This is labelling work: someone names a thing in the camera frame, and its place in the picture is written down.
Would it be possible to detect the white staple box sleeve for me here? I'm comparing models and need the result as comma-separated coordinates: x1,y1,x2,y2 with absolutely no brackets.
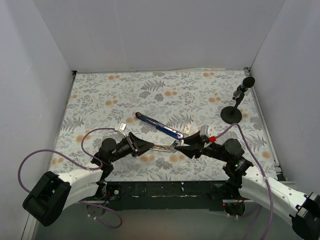
183,124,191,134

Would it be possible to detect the metal stapler magazine rail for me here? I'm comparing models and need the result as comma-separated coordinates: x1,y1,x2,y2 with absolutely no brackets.
150,139,184,153

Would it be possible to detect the blue black stapler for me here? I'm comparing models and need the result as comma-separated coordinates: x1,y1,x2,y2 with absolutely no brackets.
135,112,184,141

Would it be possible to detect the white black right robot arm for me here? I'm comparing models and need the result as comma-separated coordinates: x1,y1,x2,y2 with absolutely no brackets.
175,132,320,240

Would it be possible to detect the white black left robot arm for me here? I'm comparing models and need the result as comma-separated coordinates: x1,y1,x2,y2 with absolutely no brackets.
22,132,155,227

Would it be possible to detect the black microphone on stand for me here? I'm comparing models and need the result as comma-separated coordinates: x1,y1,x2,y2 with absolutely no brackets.
220,76,256,125

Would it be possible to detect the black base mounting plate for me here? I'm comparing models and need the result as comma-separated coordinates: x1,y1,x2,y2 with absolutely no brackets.
99,181,246,212

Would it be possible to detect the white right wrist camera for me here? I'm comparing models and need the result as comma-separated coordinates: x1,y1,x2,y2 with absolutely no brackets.
199,125,215,142

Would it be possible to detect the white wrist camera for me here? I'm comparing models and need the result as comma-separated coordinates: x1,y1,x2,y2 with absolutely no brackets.
199,125,215,142
116,122,127,135

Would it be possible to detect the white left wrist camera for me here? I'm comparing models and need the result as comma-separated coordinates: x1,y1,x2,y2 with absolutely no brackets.
116,122,127,135

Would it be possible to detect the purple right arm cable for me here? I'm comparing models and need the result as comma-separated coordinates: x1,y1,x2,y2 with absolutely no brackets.
216,123,273,240

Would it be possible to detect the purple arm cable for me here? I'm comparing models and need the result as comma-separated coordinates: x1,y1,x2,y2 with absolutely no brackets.
216,123,273,240
17,127,123,229

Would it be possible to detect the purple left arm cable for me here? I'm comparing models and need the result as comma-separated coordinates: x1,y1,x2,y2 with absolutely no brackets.
17,127,123,229

